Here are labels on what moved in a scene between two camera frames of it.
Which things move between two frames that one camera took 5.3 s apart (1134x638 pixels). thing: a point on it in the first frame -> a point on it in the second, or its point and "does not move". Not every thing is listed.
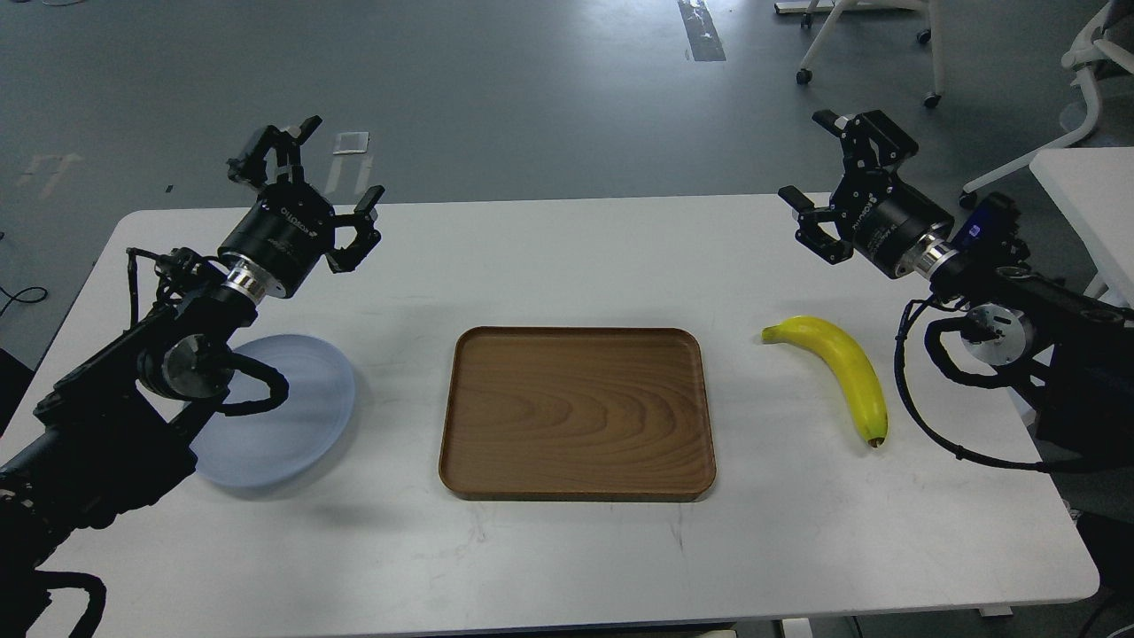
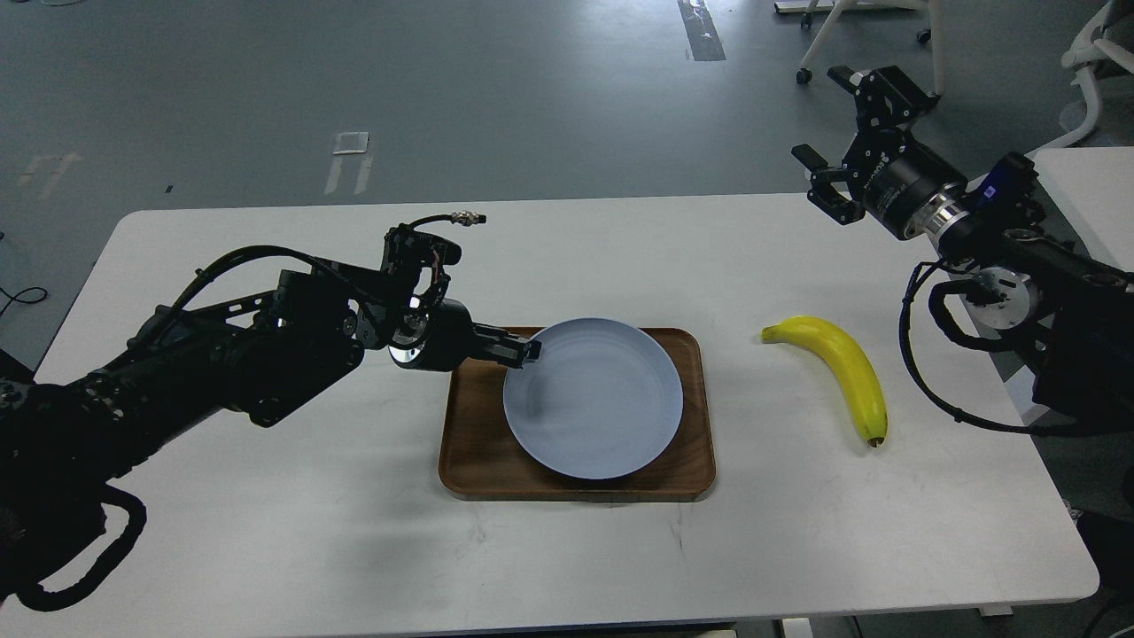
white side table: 1097,186 does not move
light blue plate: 276,441 -> 603,401
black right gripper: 882,217 -> 891,171
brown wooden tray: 586,414 does not move
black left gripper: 289,231 -> 440,336
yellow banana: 849,356 does not move
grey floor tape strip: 702,31 does not move
